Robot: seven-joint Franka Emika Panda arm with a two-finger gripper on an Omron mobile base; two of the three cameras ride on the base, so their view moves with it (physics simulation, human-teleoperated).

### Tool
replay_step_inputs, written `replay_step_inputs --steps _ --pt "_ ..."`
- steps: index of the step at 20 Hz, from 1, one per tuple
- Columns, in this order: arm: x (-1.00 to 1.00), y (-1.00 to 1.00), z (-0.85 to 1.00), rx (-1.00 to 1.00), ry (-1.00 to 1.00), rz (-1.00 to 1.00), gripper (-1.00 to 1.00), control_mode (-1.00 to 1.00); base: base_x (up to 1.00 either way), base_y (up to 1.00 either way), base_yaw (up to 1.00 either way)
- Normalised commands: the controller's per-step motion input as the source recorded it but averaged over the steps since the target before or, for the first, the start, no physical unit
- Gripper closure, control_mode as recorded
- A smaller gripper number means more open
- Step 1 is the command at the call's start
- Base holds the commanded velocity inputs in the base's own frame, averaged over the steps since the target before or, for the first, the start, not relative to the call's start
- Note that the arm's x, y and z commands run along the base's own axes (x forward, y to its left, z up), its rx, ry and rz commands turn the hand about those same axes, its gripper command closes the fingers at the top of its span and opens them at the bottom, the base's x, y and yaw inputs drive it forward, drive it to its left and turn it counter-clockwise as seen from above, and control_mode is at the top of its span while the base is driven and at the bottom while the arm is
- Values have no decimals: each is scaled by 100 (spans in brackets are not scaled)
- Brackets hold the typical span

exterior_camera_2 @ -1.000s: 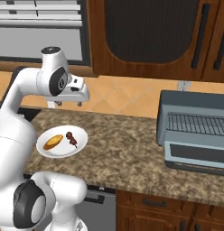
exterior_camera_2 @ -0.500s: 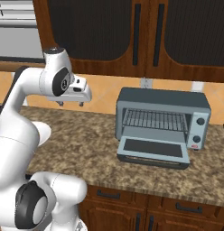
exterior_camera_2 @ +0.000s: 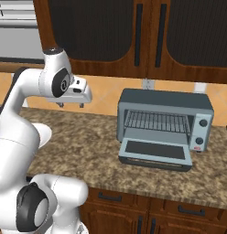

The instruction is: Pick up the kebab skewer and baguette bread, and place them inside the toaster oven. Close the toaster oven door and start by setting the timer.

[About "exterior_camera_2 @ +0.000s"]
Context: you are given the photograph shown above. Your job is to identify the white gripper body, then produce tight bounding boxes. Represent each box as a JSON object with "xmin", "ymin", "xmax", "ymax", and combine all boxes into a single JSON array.
[{"xmin": 46, "ymin": 85, "xmax": 93, "ymax": 105}]

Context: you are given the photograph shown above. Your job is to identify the grey toaster oven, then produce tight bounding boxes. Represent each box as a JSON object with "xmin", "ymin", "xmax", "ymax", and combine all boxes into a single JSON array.
[{"xmin": 116, "ymin": 88, "xmax": 215, "ymax": 154}]

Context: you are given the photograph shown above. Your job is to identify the grey toaster oven door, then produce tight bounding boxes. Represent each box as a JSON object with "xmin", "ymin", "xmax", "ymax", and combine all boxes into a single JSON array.
[{"xmin": 117, "ymin": 137, "xmax": 194, "ymax": 173}]

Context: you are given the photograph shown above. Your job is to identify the brown base cupboard door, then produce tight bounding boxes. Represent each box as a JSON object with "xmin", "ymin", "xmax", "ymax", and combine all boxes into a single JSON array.
[
  {"xmin": 146, "ymin": 213, "xmax": 227, "ymax": 234},
  {"xmin": 79, "ymin": 204, "xmax": 147, "ymax": 234}
]

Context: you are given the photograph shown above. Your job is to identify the window with white blind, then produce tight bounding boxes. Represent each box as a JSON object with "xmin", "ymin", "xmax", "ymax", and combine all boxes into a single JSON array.
[{"xmin": 0, "ymin": 0, "xmax": 46, "ymax": 65}]

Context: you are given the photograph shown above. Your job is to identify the brown drawer front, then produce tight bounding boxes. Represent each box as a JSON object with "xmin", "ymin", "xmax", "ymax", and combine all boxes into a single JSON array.
[
  {"xmin": 83, "ymin": 186, "xmax": 151, "ymax": 212},
  {"xmin": 147, "ymin": 197, "xmax": 227, "ymax": 227}
]

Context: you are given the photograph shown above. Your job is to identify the white wall socket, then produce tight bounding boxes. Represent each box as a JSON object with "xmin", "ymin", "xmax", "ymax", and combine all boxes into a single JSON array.
[
  {"xmin": 142, "ymin": 78, "xmax": 156, "ymax": 90},
  {"xmin": 194, "ymin": 82, "xmax": 208, "ymax": 94}
]

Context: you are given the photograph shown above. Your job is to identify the brown wall cupboard door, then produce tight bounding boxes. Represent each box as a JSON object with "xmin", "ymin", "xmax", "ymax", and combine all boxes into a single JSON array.
[
  {"xmin": 33, "ymin": 0, "xmax": 150, "ymax": 80},
  {"xmin": 147, "ymin": 0, "xmax": 227, "ymax": 85}
]

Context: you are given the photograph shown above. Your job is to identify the wire toaster oven rack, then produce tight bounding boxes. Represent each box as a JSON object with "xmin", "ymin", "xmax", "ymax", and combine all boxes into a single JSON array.
[{"xmin": 124, "ymin": 110, "xmax": 191, "ymax": 135}]

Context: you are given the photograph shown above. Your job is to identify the black cupboard door handle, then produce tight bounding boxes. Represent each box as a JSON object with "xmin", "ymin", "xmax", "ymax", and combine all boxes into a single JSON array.
[
  {"xmin": 154, "ymin": 3, "xmax": 168, "ymax": 69},
  {"xmin": 134, "ymin": 3, "xmax": 144, "ymax": 68}
]

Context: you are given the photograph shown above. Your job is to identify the black drawer handle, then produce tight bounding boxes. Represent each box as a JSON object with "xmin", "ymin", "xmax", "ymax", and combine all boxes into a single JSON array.
[
  {"xmin": 97, "ymin": 191, "xmax": 124, "ymax": 203},
  {"xmin": 178, "ymin": 204, "xmax": 207, "ymax": 218}
]

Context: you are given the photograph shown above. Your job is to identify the black base cupboard handle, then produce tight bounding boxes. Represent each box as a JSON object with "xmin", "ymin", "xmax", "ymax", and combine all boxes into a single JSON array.
[
  {"xmin": 136, "ymin": 215, "xmax": 144, "ymax": 234},
  {"xmin": 149, "ymin": 217, "xmax": 157, "ymax": 234}
]

